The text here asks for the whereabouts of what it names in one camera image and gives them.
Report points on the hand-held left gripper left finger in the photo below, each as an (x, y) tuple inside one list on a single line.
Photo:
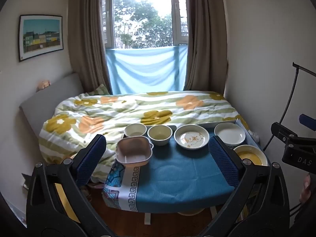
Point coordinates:
[(92, 158)]

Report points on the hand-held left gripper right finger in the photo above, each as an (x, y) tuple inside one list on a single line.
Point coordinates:
[(223, 160)]

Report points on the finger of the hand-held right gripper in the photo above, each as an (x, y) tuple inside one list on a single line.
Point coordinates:
[(307, 122), (284, 132)]

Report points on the person's right hand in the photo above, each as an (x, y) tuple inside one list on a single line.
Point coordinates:
[(305, 188)]

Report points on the yellow and white plate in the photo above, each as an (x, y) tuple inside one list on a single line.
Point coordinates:
[(249, 155)]

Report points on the light blue rectangular tray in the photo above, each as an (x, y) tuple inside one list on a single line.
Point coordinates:
[(209, 124)]

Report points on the cream plate with duck print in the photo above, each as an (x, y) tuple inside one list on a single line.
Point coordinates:
[(191, 137)]

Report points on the teal key pattern tablecloth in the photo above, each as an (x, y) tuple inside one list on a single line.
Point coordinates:
[(177, 172)]

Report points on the cream round bowl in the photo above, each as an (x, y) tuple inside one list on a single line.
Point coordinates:
[(135, 129), (160, 135)]

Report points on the floral striped blanket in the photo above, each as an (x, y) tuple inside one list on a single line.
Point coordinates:
[(118, 113)]

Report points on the black stand rod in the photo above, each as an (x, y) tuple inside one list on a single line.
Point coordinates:
[(306, 70)]

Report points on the green patterned pillow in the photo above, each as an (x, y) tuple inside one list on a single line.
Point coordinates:
[(100, 90)]

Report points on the grey headboard cushion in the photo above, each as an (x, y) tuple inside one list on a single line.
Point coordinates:
[(49, 98)]

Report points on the pink plush toy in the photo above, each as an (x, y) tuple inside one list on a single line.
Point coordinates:
[(44, 84)]

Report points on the light blue window cloth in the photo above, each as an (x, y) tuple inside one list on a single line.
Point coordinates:
[(145, 71)]

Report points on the brown curtain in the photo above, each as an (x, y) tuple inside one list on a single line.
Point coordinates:
[(207, 42), (84, 42)]

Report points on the framed houses picture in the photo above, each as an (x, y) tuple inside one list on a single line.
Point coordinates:
[(40, 37)]

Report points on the window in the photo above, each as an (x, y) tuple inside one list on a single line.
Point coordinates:
[(143, 17)]

